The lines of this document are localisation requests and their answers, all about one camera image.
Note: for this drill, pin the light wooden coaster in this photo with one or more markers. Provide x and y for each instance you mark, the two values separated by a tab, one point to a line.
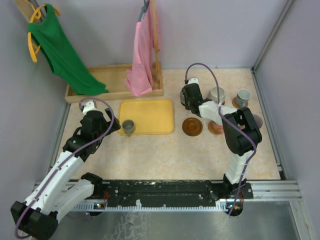
235	104
210	127

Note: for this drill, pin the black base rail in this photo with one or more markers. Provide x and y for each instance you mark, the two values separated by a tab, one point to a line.
169	193

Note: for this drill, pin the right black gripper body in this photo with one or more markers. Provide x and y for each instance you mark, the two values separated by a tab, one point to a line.
187	102

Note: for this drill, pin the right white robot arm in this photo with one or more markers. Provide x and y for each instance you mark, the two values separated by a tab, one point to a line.
241	131

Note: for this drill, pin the small green grey mug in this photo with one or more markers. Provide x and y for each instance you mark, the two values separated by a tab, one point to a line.
128	127

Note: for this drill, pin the yellow plastic tray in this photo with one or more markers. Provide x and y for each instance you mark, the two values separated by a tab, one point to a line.
150	116

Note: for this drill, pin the brown ridged wooden coaster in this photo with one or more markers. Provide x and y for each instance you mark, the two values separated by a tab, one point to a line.
192	126

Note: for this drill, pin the aluminium frame rail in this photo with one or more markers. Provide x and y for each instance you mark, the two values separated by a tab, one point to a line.
262	190

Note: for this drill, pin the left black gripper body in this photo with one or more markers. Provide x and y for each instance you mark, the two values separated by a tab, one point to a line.
115	127

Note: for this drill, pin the dark teal mug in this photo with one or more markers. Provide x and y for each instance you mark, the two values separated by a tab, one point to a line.
182	97

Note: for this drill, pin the wooden tray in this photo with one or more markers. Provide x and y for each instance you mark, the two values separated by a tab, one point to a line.
113	77

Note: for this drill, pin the pink lettered mug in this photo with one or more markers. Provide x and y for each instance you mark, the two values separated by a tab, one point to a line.
218	129

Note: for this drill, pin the large white mug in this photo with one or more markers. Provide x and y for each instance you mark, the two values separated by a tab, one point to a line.
217	95

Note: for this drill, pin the green shirt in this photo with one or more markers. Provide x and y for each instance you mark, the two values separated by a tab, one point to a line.
62	58

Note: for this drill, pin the purple glass cup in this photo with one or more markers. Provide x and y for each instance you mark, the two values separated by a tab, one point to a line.
258	120

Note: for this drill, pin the pink shirt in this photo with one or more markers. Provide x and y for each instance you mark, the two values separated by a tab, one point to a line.
139	78

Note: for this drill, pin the grey blue mug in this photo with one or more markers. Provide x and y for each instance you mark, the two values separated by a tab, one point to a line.
243	96

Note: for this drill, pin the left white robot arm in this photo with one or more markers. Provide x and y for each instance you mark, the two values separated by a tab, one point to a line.
40	213

